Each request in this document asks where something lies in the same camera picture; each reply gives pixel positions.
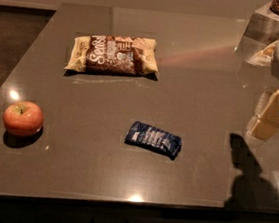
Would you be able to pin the red apple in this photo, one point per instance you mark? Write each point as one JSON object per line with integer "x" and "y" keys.
{"x": 23, "y": 119}

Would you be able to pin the blue rxbar blueberry wrapper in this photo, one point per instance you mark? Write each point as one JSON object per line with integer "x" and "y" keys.
{"x": 154, "y": 139}

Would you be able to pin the metal box stand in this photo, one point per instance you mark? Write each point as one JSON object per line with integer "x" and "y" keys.
{"x": 260, "y": 36}

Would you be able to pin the brown and cream chip bag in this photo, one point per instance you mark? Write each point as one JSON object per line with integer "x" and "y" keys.
{"x": 112, "y": 54}

